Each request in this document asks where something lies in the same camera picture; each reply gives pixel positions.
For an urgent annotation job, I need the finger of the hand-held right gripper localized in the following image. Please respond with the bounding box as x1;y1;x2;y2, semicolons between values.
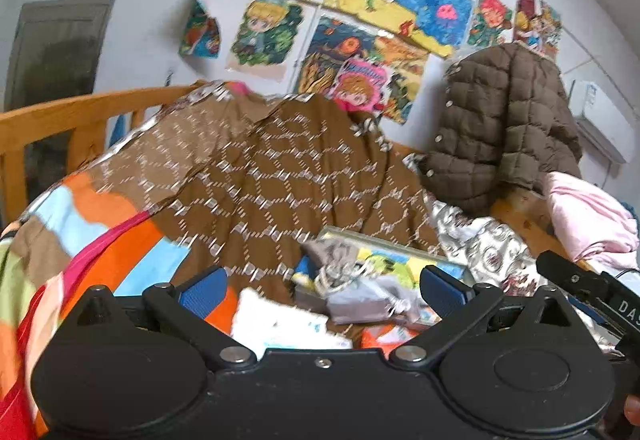
536;250;616;303

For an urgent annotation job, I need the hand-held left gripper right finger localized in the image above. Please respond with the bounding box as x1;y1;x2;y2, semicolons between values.
387;265;576;371

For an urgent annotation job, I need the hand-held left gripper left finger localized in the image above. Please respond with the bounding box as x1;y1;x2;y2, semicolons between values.
75;266;258;371

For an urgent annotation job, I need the sheer drawstring pouch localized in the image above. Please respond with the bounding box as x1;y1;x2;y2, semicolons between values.
325;272;426;326

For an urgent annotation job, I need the teal white packet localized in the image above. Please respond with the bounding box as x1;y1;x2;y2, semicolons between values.
231;287;353;358

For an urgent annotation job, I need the pink cloth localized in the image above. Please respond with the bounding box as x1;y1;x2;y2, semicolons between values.
544;171;640;271

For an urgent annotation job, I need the silver floral satin cloth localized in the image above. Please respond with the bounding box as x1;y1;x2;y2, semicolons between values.
402;152;551;301

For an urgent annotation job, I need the colourful patchwork blanket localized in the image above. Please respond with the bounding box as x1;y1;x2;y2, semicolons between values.
0;170;251;440

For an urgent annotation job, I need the white air conditioner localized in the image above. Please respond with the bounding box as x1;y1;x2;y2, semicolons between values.
570;80;636;164

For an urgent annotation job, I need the brown patterned blanket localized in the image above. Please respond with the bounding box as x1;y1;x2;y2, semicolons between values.
95;82;451;336

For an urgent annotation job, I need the brown puffer jacket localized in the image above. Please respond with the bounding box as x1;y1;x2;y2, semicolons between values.
417;42;583;216

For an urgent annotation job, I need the grey door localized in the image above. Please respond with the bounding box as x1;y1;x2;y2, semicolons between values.
4;0;117;181

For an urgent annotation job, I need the pink girl wall poster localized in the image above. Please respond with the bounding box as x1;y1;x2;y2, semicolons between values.
327;60;393;113

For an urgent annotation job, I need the wooden bed frame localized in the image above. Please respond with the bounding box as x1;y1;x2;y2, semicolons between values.
0;80;596;273

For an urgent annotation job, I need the red cartoon wall poster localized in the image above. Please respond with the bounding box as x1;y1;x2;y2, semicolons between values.
514;0;563;57

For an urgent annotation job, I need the red hair girl wall poster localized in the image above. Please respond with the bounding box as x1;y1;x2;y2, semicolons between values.
469;0;514;47

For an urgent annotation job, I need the blond child wall poster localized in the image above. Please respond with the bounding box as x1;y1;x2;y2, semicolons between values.
227;0;304;82

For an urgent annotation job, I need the underwater scene wall poster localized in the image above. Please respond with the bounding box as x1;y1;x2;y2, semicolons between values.
295;12;431;123

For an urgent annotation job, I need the folded curling wall poster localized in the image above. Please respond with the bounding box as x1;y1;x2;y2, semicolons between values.
179;0;222;59

